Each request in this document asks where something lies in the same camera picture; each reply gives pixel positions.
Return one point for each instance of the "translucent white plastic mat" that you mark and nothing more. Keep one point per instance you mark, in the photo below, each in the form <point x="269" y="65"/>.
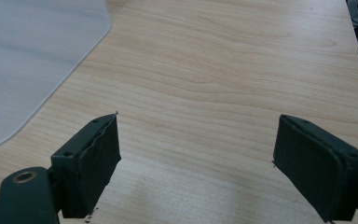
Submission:
<point x="28" y="62"/>

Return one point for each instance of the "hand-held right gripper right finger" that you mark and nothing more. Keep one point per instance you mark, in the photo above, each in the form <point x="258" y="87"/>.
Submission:
<point x="317" y="168"/>

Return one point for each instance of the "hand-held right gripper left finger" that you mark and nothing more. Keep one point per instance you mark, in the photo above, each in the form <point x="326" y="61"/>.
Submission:
<point x="87" y="168"/>

